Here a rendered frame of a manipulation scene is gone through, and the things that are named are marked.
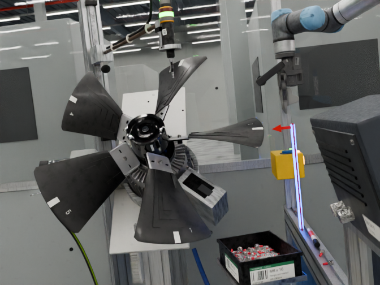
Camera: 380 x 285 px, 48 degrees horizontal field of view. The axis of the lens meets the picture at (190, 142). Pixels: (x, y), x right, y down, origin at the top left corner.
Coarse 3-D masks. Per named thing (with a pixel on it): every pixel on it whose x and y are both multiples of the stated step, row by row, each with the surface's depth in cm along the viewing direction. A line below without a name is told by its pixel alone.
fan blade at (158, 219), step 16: (160, 176) 122; (144, 192) 116; (160, 192) 118; (176, 192) 123; (144, 208) 113; (160, 208) 115; (176, 208) 118; (192, 208) 122; (144, 224) 111; (160, 224) 113; (176, 224) 115; (192, 224) 118; (144, 240) 109; (160, 240) 110; (192, 240) 114
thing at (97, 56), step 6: (90, 48) 183; (96, 48) 177; (102, 48) 178; (90, 54) 184; (96, 54) 178; (102, 54) 178; (108, 54) 180; (96, 60) 179; (102, 60) 178; (108, 60) 180; (96, 66) 187
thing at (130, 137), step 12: (132, 120) 129; (144, 120) 129; (156, 120) 129; (132, 132) 128; (144, 132) 127; (156, 132) 127; (132, 144) 126; (144, 144) 124; (156, 144) 125; (168, 144) 136; (168, 156) 133; (144, 168) 132
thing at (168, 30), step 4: (164, 24) 128; (168, 24) 128; (172, 24) 129; (164, 28) 128; (168, 28) 128; (172, 28) 128; (164, 32) 128; (168, 32) 128; (172, 32) 128; (164, 36) 128; (168, 36) 128; (172, 36) 128; (164, 40) 129; (168, 40) 128; (172, 40) 128; (168, 44) 128; (168, 52) 129; (172, 52) 129; (168, 56) 129; (172, 56) 129
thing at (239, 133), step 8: (248, 120) 137; (256, 120) 135; (224, 128) 133; (232, 128) 131; (240, 128) 130; (248, 128) 129; (192, 136) 126; (200, 136) 126; (208, 136) 125; (216, 136) 125; (224, 136) 124; (232, 136) 124; (240, 136) 123; (248, 136) 123; (256, 136) 123; (248, 144) 119; (256, 144) 119
